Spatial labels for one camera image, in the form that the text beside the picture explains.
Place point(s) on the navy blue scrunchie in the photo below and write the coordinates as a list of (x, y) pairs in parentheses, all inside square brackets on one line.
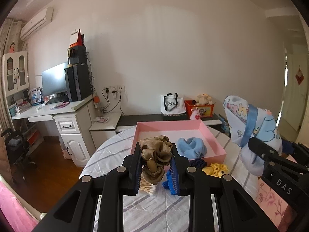
[(198, 163)]

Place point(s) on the black computer monitor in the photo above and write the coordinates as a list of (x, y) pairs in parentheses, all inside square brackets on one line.
[(54, 79)]

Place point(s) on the white wall socket row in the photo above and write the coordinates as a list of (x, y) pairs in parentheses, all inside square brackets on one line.
[(114, 89)]

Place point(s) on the beige plush toy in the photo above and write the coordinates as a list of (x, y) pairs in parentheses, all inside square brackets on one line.
[(204, 99)]

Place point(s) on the royal blue knitted piece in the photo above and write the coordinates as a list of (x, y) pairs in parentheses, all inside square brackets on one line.
[(167, 185)]

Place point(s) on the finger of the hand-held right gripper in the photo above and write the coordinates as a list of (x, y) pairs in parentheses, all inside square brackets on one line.
[(263, 149), (299, 152)]

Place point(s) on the red door decoration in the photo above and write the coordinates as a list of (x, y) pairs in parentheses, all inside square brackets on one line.
[(299, 75)]

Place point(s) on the white glass-door cabinet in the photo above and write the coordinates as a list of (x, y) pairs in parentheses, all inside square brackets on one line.
[(15, 75)]

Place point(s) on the cartoon print baby hat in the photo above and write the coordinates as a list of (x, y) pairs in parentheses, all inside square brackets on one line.
[(237, 116)]

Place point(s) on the white desk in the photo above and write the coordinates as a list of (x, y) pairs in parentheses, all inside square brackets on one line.
[(72, 135)]

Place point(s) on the pink white small packet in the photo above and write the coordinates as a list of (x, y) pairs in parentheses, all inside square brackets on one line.
[(101, 119)]

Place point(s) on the black keyboard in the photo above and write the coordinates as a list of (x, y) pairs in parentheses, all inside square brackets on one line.
[(55, 100)]

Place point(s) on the pink bed frame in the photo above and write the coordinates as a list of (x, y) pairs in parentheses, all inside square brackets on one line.
[(14, 205)]

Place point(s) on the red white paper folder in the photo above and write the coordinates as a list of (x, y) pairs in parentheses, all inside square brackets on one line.
[(76, 37)]

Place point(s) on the yellow crochet piece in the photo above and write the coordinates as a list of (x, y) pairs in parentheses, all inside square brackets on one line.
[(214, 170)]

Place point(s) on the olive brown scrunchie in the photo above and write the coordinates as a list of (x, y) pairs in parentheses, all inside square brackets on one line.
[(154, 149)]

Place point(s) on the blue white packet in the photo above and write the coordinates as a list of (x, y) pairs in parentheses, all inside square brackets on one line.
[(35, 96)]

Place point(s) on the white tote bag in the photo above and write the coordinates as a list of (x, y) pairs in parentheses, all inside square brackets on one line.
[(172, 105)]

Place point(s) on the pink pens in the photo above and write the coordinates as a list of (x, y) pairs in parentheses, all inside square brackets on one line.
[(59, 105)]

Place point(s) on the black office chair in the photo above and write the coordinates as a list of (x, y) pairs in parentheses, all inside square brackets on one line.
[(17, 147)]

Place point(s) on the pack of cotton swabs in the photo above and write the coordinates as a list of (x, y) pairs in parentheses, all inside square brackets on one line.
[(147, 187)]

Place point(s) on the small doll figure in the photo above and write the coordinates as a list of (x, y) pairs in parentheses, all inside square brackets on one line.
[(12, 47)]

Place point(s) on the pink box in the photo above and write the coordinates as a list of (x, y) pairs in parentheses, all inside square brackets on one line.
[(169, 127)]

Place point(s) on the white low table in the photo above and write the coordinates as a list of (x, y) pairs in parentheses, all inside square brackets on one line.
[(103, 133)]

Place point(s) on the stack of books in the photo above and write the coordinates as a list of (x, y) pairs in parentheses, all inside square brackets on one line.
[(20, 107)]

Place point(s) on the red white box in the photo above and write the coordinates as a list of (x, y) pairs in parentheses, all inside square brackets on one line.
[(32, 138)]

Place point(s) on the black speaker box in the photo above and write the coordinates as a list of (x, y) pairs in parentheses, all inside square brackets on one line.
[(77, 55)]

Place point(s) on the black computer tower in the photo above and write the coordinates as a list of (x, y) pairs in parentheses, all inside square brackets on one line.
[(78, 83)]

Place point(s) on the pink white plush toy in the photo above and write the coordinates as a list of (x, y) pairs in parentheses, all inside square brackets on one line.
[(195, 114)]

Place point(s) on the black low cabinet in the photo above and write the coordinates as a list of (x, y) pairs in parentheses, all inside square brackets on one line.
[(144, 118)]

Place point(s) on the blue white carton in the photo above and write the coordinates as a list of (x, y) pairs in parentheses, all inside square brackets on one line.
[(224, 123)]

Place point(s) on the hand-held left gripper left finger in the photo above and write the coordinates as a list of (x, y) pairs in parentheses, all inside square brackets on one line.
[(137, 174)]

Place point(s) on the white air conditioner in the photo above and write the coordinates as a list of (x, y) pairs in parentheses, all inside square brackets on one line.
[(36, 24)]

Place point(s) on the red storage box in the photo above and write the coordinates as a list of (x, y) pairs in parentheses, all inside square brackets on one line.
[(205, 112)]

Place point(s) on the white door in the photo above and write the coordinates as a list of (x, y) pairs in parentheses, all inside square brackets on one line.
[(298, 101)]

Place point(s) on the light blue fleece cloth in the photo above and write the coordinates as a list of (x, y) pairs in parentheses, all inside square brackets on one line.
[(192, 147)]

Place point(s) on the pink floral bed sheet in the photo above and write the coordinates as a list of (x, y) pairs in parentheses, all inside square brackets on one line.
[(270, 198)]

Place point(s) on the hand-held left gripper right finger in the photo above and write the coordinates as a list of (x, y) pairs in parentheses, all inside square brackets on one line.
[(174, 177)]

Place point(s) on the orange white bottle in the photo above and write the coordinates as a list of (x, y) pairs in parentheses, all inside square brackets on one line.
[(96, 101)]

